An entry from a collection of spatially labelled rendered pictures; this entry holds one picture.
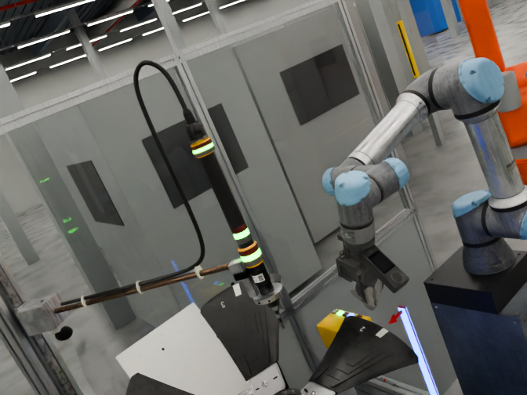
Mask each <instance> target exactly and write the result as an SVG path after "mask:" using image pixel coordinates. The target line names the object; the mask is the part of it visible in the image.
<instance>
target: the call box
mask: <svg viewBox="0 0 527 395"><path fill-rule="evenodd" d="M362 316H363V317H362V318H363V319H366V320H368V321H372V320H371V318H370V317H367V316H364V315H362ZM344 318H345V317H344V316H342V315H341V316H340V315H337V314H334V313H331V314H329V315H328V316H327V317H326V318H325V319H323V320H322V321H321V322H320V323H319V324H317V328H318V331H319V333H320V336H321V337H322V341H323V342H324V344H325V347H326V348H329V347H330V345H331V343H332V342H333V340H334V338H335V336H336V333H337V332H338V331H339V329H340V326H341V325H342V323H343V320H344Z"/></svg>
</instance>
